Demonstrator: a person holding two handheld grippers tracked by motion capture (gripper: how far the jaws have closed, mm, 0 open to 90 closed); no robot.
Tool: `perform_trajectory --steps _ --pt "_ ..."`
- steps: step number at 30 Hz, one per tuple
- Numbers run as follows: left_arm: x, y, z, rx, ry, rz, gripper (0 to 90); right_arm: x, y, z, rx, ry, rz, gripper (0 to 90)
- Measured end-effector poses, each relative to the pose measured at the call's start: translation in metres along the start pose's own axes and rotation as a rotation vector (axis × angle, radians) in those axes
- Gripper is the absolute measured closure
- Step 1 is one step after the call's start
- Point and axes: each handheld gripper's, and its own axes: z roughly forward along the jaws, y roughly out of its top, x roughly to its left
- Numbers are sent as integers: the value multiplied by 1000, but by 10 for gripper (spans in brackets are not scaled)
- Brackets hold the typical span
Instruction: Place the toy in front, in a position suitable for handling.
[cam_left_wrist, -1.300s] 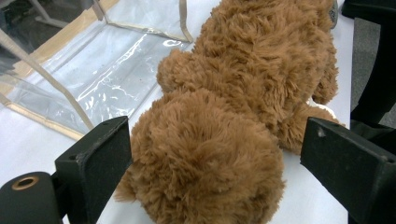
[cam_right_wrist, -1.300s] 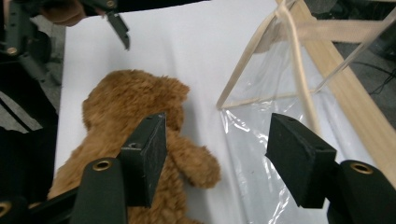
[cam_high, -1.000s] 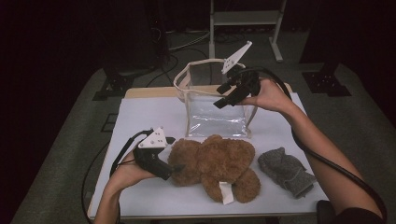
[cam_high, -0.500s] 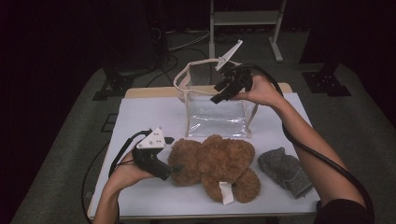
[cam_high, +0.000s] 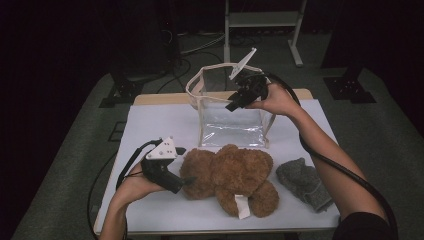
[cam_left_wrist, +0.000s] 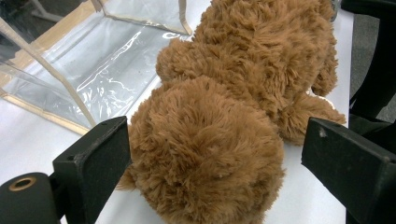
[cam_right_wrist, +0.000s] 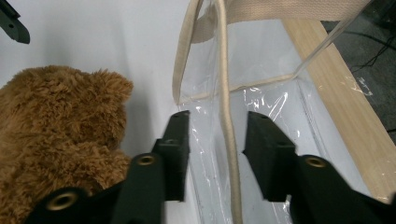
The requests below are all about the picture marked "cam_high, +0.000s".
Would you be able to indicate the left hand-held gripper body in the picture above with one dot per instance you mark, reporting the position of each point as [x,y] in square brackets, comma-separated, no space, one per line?
[160,166]

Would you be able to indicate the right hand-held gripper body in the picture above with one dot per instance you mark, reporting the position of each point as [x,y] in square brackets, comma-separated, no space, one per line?
[251,85]

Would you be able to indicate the person's right hand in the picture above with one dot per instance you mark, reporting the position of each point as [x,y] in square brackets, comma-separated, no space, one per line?
[276,100]

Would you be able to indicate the person's left hand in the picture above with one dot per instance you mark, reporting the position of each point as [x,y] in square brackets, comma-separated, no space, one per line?
[136,188]

